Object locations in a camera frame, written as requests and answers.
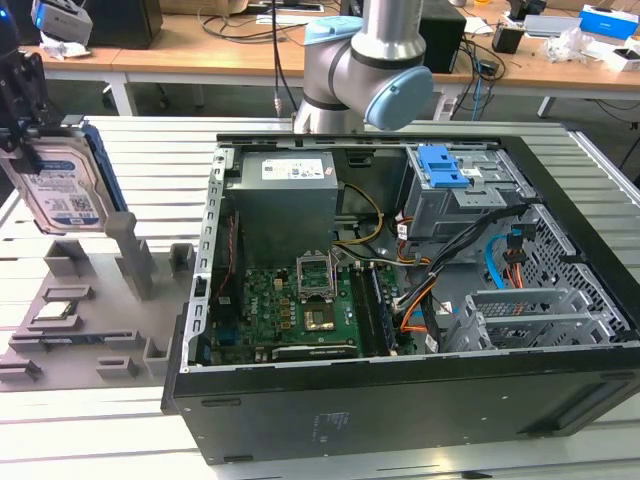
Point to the CPU socket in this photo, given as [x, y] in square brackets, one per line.
[320, 320]

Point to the white small box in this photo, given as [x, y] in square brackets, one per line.
[622, 59]

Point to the black RAM slot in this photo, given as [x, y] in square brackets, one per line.
[362, 310]

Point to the small black cube box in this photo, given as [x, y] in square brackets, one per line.
[507, 40]

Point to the wooden desk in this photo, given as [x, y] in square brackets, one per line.
[225, 55]

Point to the blue plastic bay bracket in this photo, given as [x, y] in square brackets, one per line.
[440, 170]

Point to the large black desktop box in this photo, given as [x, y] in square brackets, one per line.
[125, 22]

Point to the blue cardboard box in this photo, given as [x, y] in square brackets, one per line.
[610, 21]

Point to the black PC case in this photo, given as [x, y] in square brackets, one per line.
[400, 415]

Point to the silver flat device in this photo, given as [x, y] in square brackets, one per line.
[550, 25]

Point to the clear plastic bag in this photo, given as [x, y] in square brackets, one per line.
[567, 45]

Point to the hard disk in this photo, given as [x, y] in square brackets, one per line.
[60, 190]

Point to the dark RAM stick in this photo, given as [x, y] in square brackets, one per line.
[70, 341]

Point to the silver disk bay cage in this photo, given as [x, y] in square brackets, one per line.
[435, 210]

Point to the green motherboard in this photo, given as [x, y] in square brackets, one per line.
[270, 310]

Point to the grey parts rack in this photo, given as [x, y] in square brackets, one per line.
[100, 310]

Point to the RAM stick blue label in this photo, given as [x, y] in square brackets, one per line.
[382, 310]

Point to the white wall power strip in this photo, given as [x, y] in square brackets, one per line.
[445, 107]

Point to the black graphics card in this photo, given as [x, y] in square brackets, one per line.
[315, 351]

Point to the black speaker box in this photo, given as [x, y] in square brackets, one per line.
[442, 42]

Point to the silver CPU chip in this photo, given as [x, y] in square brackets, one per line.
[56, 312]

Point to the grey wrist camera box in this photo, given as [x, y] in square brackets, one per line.
[62, 17]

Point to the grey power supply unit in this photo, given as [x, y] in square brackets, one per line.
[280, 210]

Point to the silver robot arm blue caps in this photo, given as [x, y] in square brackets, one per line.
[385, 45]

